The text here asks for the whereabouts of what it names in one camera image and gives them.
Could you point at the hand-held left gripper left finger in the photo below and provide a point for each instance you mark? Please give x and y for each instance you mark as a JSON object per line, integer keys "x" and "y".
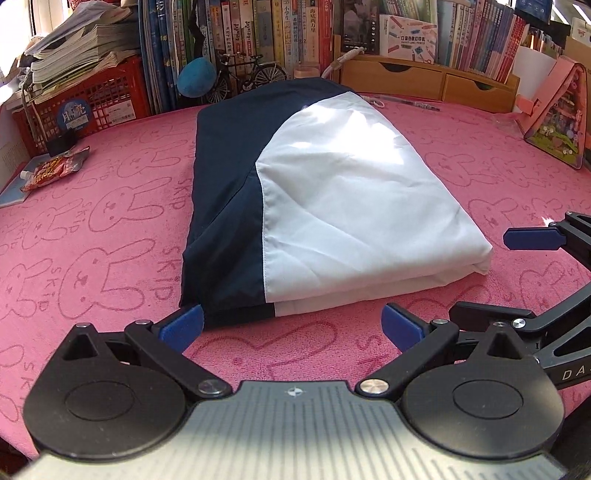
{"x": 184, "y": 327}

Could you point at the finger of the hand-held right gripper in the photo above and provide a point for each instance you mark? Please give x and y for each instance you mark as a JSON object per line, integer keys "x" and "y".
{"x": 558, "y": 314}
{"x": 531, "y": 238}

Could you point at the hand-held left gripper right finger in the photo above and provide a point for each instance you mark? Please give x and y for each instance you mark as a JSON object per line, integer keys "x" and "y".
{"x": 399, "y": 327}

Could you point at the navy white jacket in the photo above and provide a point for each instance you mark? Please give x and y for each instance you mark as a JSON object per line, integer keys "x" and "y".
{"x": 346, "y": 184}

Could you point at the pink triangular toy house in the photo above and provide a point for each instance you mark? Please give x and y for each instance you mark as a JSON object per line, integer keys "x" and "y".
{"x": 558, "y": 124}

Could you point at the pink bunny print blanket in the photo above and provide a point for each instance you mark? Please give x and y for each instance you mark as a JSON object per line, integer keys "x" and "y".
{"x": 115, "y": 230}

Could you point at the white paper sheet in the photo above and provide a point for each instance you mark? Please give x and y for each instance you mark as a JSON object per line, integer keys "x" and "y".
{"x": 531, "y": 69}

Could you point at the silver pen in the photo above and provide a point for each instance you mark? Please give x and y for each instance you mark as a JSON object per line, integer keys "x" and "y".
{"x": 401, "y": 102}

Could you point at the brown cardboard box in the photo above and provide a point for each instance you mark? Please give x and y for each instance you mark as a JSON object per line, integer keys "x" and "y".
{"x": 579, "y": 48}

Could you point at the wooden drawer organizer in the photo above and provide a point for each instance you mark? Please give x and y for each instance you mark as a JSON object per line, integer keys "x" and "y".
{"x": 415, "y": 78}

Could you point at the red snack pouch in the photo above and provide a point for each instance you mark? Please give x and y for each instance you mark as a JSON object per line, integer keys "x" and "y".
{"x": 53, "y": 168}

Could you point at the row of pink blue books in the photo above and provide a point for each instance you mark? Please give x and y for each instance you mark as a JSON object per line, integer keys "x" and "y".
{"x": 480, "y": 37}

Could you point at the light blue notebook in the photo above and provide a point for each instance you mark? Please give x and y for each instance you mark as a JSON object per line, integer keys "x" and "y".
{"x": 14, "y": 194}

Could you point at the small black box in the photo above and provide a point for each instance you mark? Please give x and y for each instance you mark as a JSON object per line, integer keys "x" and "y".
{"x": 61, "y": 144}

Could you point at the white box with colourful print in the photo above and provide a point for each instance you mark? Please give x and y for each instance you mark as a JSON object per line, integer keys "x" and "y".
{"x": 408, "y": 39}

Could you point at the red plastic crate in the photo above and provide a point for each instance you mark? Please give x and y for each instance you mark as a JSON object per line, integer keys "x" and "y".
{"x": 115, "y": 101}

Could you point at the blue plush ball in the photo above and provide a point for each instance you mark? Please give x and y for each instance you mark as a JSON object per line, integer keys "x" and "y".
{"x": 197, "y": 76}

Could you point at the black miniature bicycle model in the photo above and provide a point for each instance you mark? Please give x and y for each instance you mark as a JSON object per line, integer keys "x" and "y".
{"x": 249, "y": 76}

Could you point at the row of green striped books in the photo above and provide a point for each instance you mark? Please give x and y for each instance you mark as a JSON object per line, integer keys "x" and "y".
{"x": 406, "y": 5}

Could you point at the small pink jar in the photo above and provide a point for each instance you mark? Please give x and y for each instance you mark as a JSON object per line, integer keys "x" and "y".
{"x": 307, "y": 71}

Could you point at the stack of papers and booklets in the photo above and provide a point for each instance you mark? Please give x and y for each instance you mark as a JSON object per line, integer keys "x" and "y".
{"x": 78, "y": 50}

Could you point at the row of tall colourful books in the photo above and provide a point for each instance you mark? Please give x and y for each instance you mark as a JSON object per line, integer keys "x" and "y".
{"x": 258, "y": 32}

